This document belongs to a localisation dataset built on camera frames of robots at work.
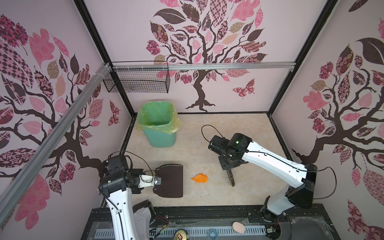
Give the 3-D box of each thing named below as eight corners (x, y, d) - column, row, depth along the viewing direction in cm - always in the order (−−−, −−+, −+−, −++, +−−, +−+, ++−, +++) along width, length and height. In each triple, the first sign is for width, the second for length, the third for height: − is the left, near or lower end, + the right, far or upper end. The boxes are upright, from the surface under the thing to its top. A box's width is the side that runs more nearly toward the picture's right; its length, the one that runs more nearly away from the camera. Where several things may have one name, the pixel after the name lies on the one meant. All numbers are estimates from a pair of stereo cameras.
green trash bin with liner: (144, 151, 100) (132, 127, 80) (151, 127, 115) (141, 101, 95) (180, 151, 100) (176, 127, 80) (182, 127, 115) (179, 101, 95)
